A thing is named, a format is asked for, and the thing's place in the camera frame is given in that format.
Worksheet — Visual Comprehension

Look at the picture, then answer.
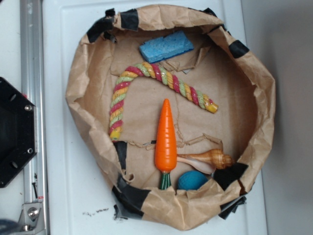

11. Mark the blue ball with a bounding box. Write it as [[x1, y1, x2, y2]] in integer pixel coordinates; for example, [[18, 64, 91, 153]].
[[178, 171, 208, 190]]

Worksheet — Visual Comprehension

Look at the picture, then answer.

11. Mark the brown paper bag bin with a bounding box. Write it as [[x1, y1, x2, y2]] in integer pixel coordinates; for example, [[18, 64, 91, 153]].
[[66, 4, 275, 231]]

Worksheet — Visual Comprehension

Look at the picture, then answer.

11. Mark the orange plastic carrot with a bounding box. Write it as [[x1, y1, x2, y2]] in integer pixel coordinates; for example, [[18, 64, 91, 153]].
[[155, 99, 177, 190]]

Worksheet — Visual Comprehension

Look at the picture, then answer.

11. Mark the tan spiral seashell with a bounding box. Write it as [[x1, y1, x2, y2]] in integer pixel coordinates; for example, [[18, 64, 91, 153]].
[[177, 149, 235, 174]]

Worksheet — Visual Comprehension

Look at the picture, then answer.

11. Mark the blue sponge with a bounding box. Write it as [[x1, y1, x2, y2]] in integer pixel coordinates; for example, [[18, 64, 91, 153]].
[[139, 31, 194, 63]]

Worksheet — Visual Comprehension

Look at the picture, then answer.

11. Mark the white plastic tray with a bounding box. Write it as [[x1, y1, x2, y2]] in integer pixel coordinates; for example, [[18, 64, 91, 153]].
[[42, 0, 268, 235]]

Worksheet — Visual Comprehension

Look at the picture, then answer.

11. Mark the multicolour twisted rope toy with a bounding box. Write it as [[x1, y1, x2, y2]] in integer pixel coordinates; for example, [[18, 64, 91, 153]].
[[109, 62, 218, 142]]

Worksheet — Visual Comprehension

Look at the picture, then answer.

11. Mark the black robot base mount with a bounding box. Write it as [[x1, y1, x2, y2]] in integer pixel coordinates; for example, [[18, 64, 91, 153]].
[[0, 77, 36, 188]]

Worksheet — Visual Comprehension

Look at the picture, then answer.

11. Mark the aluminium extrusion rail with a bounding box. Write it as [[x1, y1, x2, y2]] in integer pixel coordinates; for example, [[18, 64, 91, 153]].
[[20, 0, 50, 235]]

